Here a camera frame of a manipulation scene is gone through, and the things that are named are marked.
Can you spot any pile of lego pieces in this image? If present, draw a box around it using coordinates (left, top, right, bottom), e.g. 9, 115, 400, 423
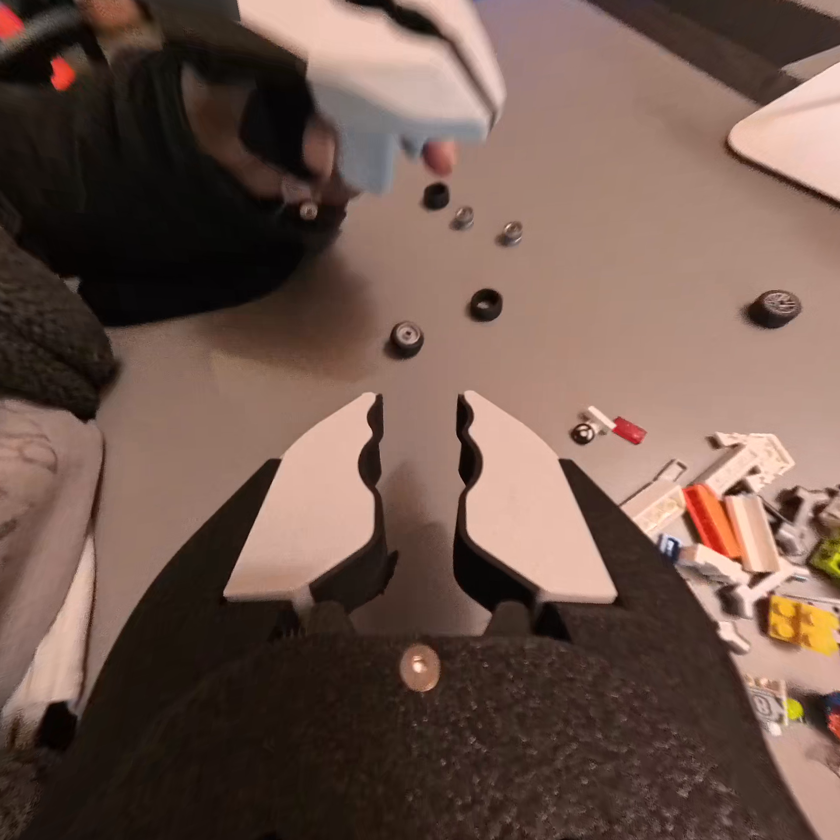
620, 430, 840, 742

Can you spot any white stand base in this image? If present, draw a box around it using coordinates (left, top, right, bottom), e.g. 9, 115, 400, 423
725, 62, 840, 204

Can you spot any grey printed sweatshirt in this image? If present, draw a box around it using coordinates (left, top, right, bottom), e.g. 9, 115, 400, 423
0, 400, 106, 723

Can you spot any orange traffic cone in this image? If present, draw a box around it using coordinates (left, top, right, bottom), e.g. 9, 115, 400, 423
0, 3, 76, 93

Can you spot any person's left hand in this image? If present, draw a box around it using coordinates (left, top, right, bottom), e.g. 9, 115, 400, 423
180, 62, 458, 221

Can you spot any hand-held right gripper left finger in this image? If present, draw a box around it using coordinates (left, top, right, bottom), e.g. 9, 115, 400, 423
222, 392, 389, 611

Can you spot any black table cover panel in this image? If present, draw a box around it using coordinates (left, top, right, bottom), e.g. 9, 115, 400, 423
584, 0, 840, 106

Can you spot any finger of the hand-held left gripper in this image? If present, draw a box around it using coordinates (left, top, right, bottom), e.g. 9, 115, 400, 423
236, 0, 494, 143
420, 0, 508, 127

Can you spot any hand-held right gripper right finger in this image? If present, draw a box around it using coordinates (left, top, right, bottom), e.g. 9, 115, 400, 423
454, 390, 620, 605

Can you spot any person's left forearm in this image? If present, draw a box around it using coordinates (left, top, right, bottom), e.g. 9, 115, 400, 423
0, 46, 342, 326

